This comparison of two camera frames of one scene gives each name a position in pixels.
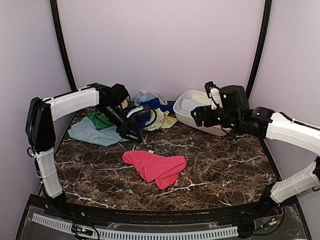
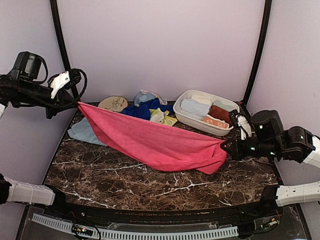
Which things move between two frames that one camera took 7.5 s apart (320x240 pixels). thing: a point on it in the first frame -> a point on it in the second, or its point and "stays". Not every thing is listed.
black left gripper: [126, 127] -> [57, 104]
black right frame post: [265, 28] stays
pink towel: [163, 171] -> [158, 147]
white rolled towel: [201, 99] stays
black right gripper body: [228, 119] -> [262, 149]
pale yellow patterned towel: [162, 120] stays
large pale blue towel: [188, 105] stays
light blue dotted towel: [142, 96] stays
